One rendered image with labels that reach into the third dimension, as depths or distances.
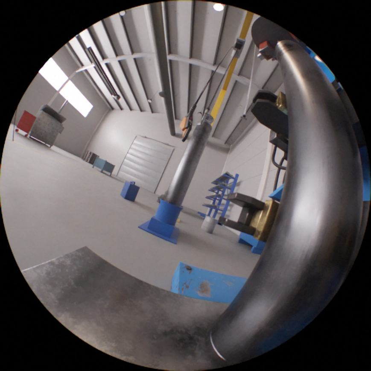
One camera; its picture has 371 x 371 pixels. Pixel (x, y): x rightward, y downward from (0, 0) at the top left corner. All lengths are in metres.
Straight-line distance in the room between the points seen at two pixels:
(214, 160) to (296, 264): 11.54
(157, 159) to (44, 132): 9.14
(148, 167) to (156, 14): 10.82
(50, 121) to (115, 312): 7.67
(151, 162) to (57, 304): 11.50
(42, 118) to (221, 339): 7.76
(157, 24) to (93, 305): 6.27
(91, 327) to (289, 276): 0.36
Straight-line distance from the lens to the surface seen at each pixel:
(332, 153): 0.27
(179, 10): 7.84
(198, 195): 10.84
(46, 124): 7.68
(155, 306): 0.41
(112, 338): 0.33
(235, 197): 0.35
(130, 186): 2.68
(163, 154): 11.61
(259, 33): 1.66
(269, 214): 0.34
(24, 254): 0.68
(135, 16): 9.34
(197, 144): 1.52
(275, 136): 0.72
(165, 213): 1.37
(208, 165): 11.40
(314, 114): 0.33
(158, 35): 6.21
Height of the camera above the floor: 0.46
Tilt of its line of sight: 6 degrees up
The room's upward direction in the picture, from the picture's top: 23 degrees clockwise
